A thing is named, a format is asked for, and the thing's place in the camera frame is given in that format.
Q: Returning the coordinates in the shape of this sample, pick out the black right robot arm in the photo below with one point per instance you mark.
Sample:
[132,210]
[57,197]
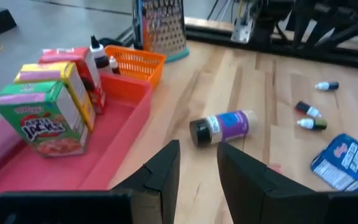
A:
[266,29]

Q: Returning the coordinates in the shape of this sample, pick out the blue Frosted Flakes box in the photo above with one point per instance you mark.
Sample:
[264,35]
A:
[346,161]

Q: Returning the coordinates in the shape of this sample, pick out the spice jar purple label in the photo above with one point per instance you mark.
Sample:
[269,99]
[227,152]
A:
[228,126]

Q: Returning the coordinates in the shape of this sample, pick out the dark red dropper bottle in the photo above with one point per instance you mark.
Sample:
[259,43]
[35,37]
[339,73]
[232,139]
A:
[303,107]

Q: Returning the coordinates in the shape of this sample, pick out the large dark bottle black nozzle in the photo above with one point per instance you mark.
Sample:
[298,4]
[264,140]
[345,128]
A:
[99,59]

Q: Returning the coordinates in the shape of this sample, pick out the orange plastic basket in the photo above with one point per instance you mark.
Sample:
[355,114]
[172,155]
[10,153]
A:
[138,67]

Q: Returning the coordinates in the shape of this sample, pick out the green dropper bottle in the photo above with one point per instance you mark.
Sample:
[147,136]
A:
[319,124]

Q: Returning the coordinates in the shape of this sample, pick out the red mini cereal box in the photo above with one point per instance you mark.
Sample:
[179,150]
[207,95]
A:
[61,51]

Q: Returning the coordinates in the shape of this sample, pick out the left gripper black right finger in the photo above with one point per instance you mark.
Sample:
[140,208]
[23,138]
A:
[291,208]

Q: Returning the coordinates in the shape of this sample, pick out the green Apple Jacks cereal box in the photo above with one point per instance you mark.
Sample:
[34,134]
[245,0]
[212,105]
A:
[42,124]

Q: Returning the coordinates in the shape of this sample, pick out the yellow mini cereal box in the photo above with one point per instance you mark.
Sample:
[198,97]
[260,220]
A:
[42,67]

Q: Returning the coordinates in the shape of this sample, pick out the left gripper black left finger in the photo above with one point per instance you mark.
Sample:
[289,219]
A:
[73,208]

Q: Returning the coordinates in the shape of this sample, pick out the silver mounting bracket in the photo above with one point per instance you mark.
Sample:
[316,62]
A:
[242,32]

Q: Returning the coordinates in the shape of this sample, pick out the pink plastic tray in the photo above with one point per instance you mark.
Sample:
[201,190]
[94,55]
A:
[57,174]

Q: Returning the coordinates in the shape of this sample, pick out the dark purple dropper bottle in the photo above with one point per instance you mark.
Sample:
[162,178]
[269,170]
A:
[331,86]

